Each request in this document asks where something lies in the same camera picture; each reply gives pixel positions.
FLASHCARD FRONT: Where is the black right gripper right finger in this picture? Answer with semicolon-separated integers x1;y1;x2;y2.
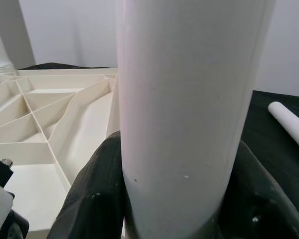
214;139;299;239

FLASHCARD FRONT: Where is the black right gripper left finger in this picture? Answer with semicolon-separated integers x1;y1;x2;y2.
46;130;127;239

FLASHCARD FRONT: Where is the white plastic children table top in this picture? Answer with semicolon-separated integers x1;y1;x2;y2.
0;67;121;232

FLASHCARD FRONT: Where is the black tablecloth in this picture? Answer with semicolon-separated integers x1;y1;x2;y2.
17;62;299;239

